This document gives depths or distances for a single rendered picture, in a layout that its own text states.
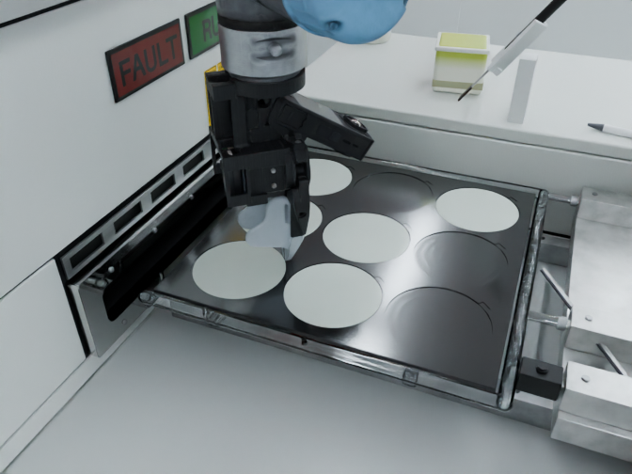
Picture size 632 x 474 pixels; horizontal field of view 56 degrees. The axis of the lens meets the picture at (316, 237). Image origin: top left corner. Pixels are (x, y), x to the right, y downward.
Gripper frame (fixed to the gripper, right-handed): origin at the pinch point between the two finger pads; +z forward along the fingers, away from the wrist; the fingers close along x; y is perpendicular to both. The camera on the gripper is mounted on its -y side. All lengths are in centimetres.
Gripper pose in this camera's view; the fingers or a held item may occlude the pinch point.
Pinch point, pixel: (292, 247)
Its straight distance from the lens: 64.8
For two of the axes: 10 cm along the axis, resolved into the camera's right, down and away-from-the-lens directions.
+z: 0.0, 8.2, 5.8
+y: -9.5, 1.9, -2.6
